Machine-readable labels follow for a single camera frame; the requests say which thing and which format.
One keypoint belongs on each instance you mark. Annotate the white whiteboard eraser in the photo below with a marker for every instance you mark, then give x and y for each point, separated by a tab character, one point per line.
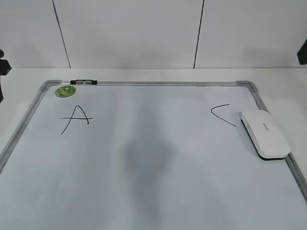
265	134

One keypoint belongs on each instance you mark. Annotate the black and silver marker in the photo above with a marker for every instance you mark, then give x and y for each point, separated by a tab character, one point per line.
80	82

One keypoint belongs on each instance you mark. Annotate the round green magnet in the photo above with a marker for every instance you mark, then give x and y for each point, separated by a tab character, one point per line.
65	91

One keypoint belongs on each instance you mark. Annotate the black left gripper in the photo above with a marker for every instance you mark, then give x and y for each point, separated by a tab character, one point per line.
5	68

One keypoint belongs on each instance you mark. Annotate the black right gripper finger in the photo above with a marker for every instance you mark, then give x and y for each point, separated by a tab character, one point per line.
302	54

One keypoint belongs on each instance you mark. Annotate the white whiteboard with grey frame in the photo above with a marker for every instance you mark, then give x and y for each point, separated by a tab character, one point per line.
145	156

